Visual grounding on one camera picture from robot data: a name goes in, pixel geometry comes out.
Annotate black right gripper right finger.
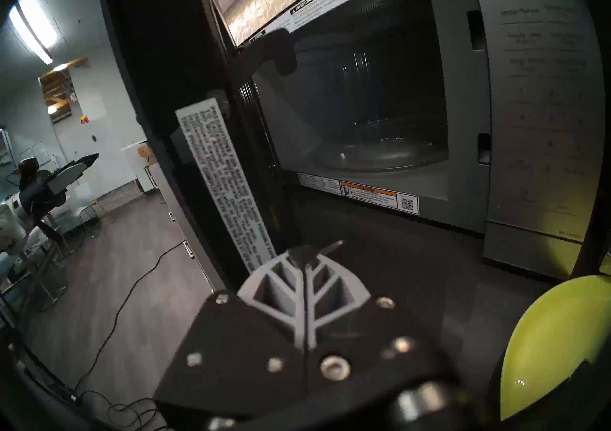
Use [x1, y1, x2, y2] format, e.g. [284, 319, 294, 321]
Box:
[305, 240, 461, 404]

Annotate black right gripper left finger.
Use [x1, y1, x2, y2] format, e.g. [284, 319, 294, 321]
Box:
[153, 244, 307, 419]

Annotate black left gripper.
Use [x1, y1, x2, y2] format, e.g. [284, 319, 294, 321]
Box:
[21, 153, 100, 221]

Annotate yellow plate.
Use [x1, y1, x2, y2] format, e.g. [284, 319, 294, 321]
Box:
[499, 275, 611, 421]

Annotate glass microwave turntable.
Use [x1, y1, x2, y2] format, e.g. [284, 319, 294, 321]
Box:
[313, 134, 449, 173]

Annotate black steel Panasonic microwave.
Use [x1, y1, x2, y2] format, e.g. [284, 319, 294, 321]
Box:
[229, 0, 609, 283]

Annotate dark lower drawer cabinets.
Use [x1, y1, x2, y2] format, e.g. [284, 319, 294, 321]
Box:
[146, 163, 227, 292]

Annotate white ceiling light panel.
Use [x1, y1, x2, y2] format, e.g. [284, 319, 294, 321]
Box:
[9, 0, 59, 66]

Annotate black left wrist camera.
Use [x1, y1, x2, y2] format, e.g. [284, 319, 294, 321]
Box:
[18, 158, 42, 188]

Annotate black floor cable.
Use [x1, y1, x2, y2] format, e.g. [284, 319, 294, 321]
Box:
[74, 239, 187, 431]

